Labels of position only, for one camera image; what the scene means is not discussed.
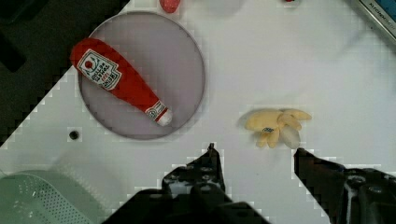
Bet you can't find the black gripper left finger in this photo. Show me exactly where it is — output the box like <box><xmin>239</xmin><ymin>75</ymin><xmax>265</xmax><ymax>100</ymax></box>
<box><xmin>103</xmin><ymin>144</ymin><xmax>270</xmax><ymax>224</ymax></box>

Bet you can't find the yellow plush peeled banana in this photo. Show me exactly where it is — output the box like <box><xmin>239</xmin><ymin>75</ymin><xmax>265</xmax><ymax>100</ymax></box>
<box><xmin>245</xmin><ymin>109</ymin><xmax>312</xmax><ymax>148</ymax></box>

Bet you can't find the red plush item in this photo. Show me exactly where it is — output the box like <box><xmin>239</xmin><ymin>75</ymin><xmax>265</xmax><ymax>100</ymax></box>
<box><xmin>159</xmin><ymin>0</ymin><xmax>181</xmax><ymax>13</ymax></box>

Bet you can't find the green perforated colander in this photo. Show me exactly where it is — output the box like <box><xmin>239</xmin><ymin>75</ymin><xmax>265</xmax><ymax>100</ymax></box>
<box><xmin>0</xmin><ymin>170</ymin><xmax>106</xmax><ymax>224</ymax></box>

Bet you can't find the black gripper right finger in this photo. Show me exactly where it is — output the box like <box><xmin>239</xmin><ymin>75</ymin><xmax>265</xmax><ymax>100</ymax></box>
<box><xmin>293</xmin><ymin>147</ymin><xmax>396</xmax><ymax>224</ymax></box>

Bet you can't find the red plush ketchup bottle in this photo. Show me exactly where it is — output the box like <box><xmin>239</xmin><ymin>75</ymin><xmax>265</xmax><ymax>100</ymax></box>
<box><xmin>70</xmin><ymin>37</ymin><xmax>173</xmax><ymax>126</ymax></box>

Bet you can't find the grey device with blue label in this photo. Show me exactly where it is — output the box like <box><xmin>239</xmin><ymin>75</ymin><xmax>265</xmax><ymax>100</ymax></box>
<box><xmin>355</xmin><ymin>0</ymin><xmax>396</xmax><ymax>43</ymax></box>

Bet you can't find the grey round plate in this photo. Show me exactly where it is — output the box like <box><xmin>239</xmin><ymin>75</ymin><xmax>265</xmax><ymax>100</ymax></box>
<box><xmin>78</xmin><ymin>11</ymin><xmax>206</xmax><ymax>140</ymax></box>

